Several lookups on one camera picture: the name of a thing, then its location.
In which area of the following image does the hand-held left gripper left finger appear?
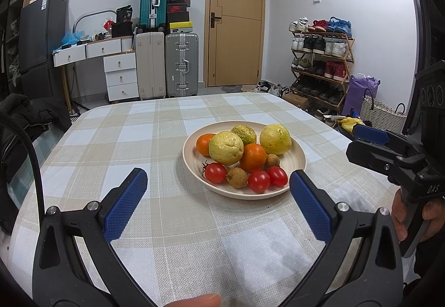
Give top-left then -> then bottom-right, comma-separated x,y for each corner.
32,168 -> 159,307

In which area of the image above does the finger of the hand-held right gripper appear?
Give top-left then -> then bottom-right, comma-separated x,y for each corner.
355,124 -> 423,156
346,140 -> 428,186

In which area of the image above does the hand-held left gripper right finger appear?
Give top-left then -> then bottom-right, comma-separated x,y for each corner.
278,170 -> 404,307

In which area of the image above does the mandarin orange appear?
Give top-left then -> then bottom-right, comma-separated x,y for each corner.
196,133 -> 217,157
239,143 -> 268,173

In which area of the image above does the smooth yellow guava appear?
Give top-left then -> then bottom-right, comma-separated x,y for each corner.
259,124 -> 292,155

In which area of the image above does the beige round plate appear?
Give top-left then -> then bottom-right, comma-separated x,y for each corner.
182,122 -> 307,201

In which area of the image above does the red tomato with green stem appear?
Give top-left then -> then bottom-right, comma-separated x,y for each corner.
202,161 -> 228,184

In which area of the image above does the wrinkled green-yellow guava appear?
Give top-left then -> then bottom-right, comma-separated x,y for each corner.
230,125 -> 257,146

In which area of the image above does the yellow-green guava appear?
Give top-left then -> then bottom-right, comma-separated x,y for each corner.
209,131 -> 244,166

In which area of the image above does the person's right hand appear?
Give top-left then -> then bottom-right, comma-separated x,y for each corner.
391,187 -> 445,243

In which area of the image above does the person's left hand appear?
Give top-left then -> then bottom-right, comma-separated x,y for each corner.
166,294 -> 222,307

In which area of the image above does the grey wicker basket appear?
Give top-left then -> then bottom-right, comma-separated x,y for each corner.
360,93 -> 407,136

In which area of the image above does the yellow plastic bag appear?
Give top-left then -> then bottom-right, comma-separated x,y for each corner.
339,117 -> 365,134

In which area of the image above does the purple bag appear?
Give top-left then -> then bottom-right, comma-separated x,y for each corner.
342,74 -> 381,116

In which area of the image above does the brown cardboard box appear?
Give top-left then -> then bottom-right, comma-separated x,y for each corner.
281,93 -> 310,111

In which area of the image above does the wooden shoe rack with shoes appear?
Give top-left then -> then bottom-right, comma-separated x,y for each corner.
288,17 -> 353,104

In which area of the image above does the scattered sneakers group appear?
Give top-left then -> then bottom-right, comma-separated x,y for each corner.
257,81 -> 291,97

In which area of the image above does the white drawer cabinet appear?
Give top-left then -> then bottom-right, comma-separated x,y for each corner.
103,53 -> 140,101

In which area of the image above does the beige suitcase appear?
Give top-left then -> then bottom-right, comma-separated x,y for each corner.
135,31 -> 167,101

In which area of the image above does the silver suitcase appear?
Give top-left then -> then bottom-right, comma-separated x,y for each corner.
164,33 -> 199,98

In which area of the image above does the white desk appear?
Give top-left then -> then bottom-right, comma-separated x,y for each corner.
53,37 -> 134,67

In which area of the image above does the wooden door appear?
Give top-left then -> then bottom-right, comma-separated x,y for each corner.
207,0 -> 266,88

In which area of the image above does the blue plastic bag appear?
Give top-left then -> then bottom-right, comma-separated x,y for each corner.
62,30 -> 86,47

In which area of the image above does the black bag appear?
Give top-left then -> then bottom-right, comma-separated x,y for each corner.
111,22 -> 134,38

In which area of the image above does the dark grey fridge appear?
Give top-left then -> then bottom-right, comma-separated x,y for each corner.
19,0 -> 68,99

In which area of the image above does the black and yellow shoe box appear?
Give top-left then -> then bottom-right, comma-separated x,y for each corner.
166,21 -> 193,34

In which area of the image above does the black glossy packet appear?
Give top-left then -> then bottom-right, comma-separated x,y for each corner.
116,6 -> 133,23

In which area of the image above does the teal suitcase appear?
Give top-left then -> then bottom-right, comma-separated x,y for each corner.
139,0 -> 168,30

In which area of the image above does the black cable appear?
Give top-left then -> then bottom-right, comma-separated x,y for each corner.
0,113 -> 46,217

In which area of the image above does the grey arched frame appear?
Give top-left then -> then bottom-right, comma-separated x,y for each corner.
74,9 -> 117,33

